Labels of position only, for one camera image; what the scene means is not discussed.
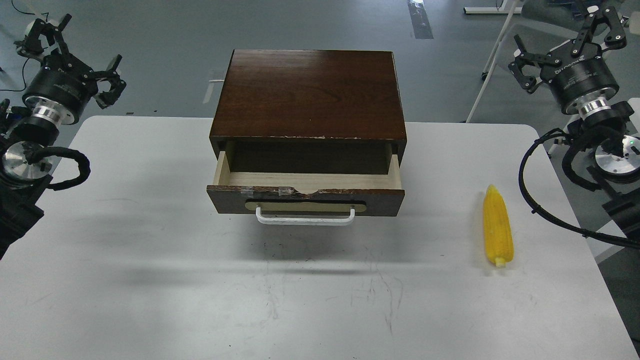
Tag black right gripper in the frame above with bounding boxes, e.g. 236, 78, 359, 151
508, 5, 629, 115

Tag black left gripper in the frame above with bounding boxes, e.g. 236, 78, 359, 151
14, 13, 127, 125

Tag yellow corn cob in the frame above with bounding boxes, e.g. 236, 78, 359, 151
482, 184, 514, 268

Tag wooden drawer with brown front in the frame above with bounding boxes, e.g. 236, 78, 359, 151
206, 152, 405, 217

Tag white drawer handle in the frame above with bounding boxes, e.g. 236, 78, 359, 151
254, 206, 356, 226

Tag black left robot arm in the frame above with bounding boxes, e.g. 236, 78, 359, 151
0, 14, 127, 255

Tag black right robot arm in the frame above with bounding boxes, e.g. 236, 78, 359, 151
508, 0, 640, 249

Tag white table leg bar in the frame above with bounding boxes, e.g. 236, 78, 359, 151
462, 5, 512, 15

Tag grey floor tape strip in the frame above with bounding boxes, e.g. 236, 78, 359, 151
407, 0, 434, 40

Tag dark brown wooden cabinet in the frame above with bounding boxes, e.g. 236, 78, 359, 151
209, 48, 408, 174

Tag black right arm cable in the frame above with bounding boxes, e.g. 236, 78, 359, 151
518, 128, 640, 250

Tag black floor cable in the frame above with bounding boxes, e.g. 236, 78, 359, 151
0, 0, 51, 93

